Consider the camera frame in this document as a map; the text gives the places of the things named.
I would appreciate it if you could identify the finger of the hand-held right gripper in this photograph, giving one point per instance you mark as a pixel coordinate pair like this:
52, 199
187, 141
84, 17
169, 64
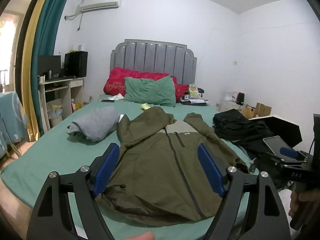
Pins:
290, 152
282, 160

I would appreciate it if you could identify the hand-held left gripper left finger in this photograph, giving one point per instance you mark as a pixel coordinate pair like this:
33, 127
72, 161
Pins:
107, 170

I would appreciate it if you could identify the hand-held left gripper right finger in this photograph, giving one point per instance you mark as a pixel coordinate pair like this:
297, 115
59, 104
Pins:
210, 170

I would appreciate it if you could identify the olive green jacket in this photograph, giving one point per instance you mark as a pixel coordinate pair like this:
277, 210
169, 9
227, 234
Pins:
160, 170

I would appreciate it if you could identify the pile of black clothes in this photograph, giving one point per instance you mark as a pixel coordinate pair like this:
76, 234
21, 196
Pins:
232, 125

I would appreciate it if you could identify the person's right hand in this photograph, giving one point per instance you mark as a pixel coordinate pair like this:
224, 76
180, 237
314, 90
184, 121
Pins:
295, 202

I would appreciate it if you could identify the person's left hand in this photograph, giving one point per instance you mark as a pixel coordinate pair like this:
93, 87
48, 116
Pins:
141, 236

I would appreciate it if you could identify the grey tablet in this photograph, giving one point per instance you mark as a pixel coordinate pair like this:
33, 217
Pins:
276, 143

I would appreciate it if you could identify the black fabric panel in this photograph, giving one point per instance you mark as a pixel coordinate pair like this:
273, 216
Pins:
282, 127

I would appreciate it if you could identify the black car key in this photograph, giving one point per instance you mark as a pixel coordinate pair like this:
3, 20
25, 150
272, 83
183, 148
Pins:
253, 167

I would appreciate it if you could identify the grey folded sweater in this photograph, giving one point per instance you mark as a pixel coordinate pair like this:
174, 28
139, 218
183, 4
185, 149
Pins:
95, 123

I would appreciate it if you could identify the brown cardboard box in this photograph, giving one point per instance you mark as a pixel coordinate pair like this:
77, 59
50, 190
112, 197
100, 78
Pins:
261, 110

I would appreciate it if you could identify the bed with green sheet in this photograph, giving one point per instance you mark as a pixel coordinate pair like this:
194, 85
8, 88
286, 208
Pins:
55, 150

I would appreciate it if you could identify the black phone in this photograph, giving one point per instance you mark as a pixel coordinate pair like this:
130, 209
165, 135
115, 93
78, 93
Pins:
107, 100

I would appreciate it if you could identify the white crumpled paper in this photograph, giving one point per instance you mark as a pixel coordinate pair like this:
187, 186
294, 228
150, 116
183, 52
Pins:
117, 97

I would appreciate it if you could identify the yellow crumpled paper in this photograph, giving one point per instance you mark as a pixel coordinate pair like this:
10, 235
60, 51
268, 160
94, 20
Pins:
145, 106

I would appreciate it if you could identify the bin with plastic bag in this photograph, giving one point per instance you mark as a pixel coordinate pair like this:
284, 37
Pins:
55, 116

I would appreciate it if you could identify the white box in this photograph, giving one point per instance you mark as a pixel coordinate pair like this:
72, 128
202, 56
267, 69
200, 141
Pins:
230, 96

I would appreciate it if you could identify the green snack packet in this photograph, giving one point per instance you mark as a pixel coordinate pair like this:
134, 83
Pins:
193, 91

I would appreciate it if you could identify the green pillow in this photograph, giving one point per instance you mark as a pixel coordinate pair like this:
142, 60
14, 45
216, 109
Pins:
150, 92

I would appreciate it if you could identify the wooden desk with shelves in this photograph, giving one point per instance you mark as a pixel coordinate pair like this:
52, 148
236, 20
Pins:
63, 87

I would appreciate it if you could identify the light blue tablecloth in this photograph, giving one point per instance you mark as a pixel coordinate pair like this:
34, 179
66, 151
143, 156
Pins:
11, 120

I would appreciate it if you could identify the black computer tower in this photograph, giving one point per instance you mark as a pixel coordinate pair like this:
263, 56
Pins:
76, 63

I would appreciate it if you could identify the metal tumbler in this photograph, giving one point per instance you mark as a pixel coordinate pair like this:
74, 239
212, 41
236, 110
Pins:
50, 74

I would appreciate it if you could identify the white cup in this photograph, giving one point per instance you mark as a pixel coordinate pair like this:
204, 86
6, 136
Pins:
41, 79

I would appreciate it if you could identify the black monitor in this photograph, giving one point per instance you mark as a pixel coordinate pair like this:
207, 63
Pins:
49, 63

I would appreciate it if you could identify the grey padded headboard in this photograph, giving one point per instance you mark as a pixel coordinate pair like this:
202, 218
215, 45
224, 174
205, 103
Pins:
152, 57

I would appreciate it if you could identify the teal curtain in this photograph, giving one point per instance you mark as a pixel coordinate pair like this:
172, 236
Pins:
46, 42

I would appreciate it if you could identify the white air conditioner pipe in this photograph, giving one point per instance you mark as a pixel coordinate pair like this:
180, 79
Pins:
75, 12

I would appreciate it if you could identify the white air conditioner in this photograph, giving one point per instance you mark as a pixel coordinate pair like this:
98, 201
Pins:
100, 2

